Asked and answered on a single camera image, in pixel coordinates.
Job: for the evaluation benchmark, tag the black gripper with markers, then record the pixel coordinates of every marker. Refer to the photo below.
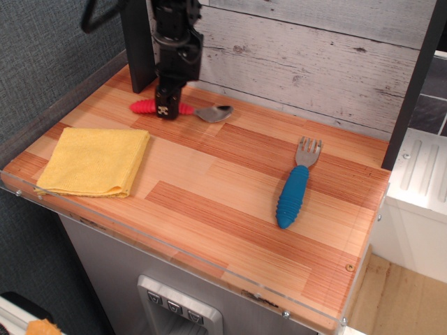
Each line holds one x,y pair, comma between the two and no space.
179,63

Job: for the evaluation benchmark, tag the red handled metal spoon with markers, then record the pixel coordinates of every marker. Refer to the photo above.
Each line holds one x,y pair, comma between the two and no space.
209,114

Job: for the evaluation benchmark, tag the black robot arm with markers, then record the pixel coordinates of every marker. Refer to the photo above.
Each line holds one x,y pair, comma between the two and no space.
173,18

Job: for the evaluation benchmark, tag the yellow folded cloth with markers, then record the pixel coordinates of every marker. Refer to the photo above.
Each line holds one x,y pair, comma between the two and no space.
94,163

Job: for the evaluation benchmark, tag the clear acrylic table edge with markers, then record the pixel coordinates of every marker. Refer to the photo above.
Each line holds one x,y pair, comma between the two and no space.
278,269

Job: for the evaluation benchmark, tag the silver control panel with buttons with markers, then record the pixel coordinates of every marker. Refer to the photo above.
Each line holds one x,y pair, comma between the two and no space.
170,311

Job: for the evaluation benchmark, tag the white toy sink unit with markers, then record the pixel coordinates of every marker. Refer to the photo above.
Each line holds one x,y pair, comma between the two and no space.
410,229

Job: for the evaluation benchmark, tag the dark left shelf post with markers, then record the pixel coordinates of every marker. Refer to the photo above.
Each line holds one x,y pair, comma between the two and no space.
138,42

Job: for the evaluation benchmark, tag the dark shelf post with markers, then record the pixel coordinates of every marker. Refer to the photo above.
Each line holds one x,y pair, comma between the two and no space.
429,46
138,42

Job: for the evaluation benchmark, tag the blue handled metal fork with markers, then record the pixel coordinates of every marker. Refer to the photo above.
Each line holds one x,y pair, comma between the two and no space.
291,198

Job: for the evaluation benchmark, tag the dark right shelf post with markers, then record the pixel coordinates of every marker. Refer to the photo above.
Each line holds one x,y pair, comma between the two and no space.
429,46

